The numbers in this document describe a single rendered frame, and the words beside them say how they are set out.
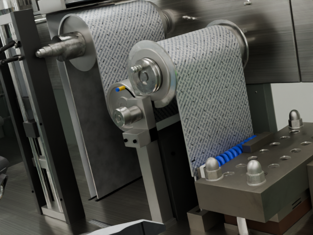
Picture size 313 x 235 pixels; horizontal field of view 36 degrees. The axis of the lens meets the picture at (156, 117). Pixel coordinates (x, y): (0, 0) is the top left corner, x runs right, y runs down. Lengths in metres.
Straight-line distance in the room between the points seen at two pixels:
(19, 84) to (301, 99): 3.01
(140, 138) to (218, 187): 0.20
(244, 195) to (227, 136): 0.24
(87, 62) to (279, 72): 0.48
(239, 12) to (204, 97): 0.29
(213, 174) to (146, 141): 0.17
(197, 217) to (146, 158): 0.17
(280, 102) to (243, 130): 2.94
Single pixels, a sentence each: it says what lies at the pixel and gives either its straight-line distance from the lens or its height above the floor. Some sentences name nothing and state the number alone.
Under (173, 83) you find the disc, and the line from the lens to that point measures 0.98.
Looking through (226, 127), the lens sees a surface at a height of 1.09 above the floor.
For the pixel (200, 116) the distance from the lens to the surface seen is 1.04.
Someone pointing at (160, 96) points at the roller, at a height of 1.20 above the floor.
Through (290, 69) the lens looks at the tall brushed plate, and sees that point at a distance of 1.21.
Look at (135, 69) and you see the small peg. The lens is 0.99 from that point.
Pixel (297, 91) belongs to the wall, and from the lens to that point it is 4.00.
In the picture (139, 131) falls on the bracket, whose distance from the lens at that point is 1.03.
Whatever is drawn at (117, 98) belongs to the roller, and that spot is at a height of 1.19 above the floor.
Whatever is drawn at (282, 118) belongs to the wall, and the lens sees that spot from 4.14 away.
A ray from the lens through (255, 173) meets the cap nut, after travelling 0.92.
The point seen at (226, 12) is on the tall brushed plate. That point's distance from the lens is 1.28.
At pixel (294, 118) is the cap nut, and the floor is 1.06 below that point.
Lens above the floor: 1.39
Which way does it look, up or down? 13 degrees down
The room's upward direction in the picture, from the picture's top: 12 degrees counter-clockwise
